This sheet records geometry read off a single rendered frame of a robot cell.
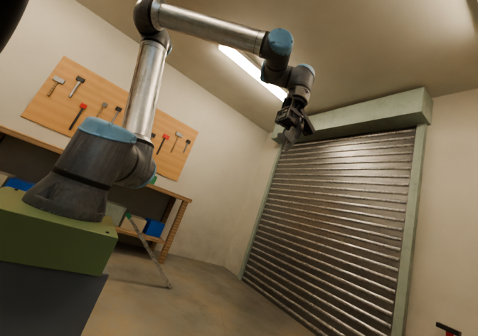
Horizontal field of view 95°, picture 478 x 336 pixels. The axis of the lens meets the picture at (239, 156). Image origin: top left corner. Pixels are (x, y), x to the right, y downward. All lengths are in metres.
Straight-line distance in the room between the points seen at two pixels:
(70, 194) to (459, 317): 2.51
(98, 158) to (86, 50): 3.19
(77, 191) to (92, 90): 2.98
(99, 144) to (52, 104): 2.89
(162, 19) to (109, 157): 0.57
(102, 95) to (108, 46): 0.72
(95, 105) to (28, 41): 0.96
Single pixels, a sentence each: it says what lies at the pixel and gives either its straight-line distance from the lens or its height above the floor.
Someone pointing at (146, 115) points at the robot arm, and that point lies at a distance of 0.93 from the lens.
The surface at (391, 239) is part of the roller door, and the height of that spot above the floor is 1.11.
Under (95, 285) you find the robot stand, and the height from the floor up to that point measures 0.52.
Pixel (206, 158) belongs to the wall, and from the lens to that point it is 3.84.
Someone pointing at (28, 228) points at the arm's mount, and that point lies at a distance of 0.62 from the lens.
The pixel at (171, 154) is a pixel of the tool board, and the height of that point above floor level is 1.39.
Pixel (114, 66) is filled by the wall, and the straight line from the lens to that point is 3.78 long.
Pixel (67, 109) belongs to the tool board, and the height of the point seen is 1.34.
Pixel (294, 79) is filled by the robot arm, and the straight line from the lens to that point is 0.96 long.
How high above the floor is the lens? 0.76
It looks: 16 degrees up
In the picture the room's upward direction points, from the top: 20 degrees clockwise
